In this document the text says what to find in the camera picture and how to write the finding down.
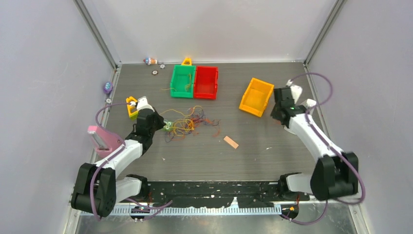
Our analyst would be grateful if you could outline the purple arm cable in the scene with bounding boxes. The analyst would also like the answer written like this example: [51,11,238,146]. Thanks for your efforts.
[90,102,173,222]
[280,72,367,226]

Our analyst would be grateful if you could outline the green monster toy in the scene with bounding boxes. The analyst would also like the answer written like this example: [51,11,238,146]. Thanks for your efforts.
[163,121,172,132]

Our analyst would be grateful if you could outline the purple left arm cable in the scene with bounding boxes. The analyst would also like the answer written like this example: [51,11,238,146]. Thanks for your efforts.
[90,102,173,222]

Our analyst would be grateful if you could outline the purple egg toy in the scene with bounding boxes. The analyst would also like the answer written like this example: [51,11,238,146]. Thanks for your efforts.
[103,81,113,95]

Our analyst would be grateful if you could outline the yellow triangular toy block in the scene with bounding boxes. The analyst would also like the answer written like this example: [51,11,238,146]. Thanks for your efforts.
[126,96,138,120]

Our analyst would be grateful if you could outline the orange yellow purple cables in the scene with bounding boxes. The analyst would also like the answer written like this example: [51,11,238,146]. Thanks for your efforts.
[159,105,223,143]

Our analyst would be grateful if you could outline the pink toy toaster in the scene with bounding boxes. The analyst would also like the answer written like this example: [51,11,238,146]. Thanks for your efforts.
[87,125,124,158]

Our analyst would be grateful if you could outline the small clown figurine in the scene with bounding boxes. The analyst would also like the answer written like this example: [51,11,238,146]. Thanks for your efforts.
[143,57,158,65]

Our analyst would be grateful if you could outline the orange plastic bin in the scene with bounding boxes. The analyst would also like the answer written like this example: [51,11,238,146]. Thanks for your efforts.
[239,78,274,117]

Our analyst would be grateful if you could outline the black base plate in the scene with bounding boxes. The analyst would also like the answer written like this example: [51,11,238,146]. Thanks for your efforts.
[132,181,310,208]

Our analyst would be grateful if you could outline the small wooden block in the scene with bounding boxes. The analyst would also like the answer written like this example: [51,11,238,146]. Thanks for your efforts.
[223,136,239,149]

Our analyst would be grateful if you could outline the red plastic bin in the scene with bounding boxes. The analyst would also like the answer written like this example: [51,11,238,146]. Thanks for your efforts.
[193,66,219,100]

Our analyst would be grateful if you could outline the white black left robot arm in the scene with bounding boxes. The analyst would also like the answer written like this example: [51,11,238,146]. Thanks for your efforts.
[70,108,165,219]

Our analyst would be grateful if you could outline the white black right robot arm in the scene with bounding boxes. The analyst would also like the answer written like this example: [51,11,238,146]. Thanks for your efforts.
[271,87,359,200]

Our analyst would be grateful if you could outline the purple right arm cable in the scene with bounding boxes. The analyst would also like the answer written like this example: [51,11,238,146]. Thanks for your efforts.
[280,72,367,226]

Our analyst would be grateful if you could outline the green plastic bin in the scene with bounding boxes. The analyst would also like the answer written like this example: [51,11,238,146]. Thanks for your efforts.
[169,65,196,98]

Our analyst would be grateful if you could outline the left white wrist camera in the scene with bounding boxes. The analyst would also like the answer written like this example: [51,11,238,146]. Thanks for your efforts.
[128,96,155,111]

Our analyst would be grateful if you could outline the white toy toaster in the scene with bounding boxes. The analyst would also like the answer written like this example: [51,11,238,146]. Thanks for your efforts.
[300,99,317,114]

